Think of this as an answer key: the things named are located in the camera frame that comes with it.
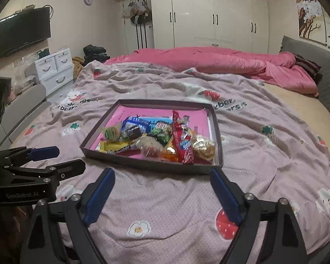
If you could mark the dark chocolate packet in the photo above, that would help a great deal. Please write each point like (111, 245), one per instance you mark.
(133, 132)

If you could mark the white drawer cabinet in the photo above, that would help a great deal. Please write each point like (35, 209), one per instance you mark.
(55, 74)

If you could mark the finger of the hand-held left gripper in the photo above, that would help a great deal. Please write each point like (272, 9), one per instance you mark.
(46, 152)
(71, 166)

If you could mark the dark striped pillow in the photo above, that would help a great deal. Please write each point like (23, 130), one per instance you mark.
(308, 66)

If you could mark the black green pea packet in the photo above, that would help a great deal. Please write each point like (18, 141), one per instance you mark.
(161, 136)

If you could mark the red snack packet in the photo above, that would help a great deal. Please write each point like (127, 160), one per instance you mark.
(184, 148)

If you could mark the white wardrobe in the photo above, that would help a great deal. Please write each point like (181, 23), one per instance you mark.
(209, 13)

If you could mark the pink quilt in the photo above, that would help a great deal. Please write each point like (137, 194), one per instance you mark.
(209, 60)

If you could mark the round green cake packet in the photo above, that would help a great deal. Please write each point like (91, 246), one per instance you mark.
(112, 133)

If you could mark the dark clothes pile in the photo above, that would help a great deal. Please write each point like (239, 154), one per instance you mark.
(95, 53)

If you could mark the brown plush blanket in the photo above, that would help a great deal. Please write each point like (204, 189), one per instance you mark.
(77, 67)

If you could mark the dark green container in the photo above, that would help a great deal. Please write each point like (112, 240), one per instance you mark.
(43, 52)

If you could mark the beige bed sheet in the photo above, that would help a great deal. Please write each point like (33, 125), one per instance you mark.
(297, 107)

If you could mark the dark cardboard box tray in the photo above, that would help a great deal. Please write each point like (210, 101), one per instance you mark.
(154, 166)

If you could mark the blue snack packet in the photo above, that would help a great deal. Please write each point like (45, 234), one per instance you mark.
(134, 122)

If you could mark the black wall television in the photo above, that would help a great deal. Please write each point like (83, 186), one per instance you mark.
(22, 33)

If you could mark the person's left forearm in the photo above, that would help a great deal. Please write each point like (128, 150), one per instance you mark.
(2, 236)

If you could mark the yellow snack packet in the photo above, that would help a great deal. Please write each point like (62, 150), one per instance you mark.
(112, 147)

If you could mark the orange snack packet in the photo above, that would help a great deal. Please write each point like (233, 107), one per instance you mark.
(170, 151)

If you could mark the pink printed blanket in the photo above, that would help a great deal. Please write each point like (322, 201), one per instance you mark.
(165, 206)

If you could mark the wall poster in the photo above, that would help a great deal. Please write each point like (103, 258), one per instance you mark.
(308, 13)

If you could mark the door hanger with bags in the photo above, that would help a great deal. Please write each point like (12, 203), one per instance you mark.
(137, 11)

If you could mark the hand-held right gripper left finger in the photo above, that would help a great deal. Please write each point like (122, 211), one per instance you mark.
(99, 195)

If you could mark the golden crispy snack packet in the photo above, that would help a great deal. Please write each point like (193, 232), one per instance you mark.
(205, 147)

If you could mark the clear snack packet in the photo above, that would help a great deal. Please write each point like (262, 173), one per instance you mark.
(148, 145)

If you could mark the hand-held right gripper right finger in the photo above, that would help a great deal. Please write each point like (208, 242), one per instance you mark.
(227, 195)

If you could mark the grey padded bench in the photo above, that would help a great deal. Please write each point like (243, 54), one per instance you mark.
(24, 107)

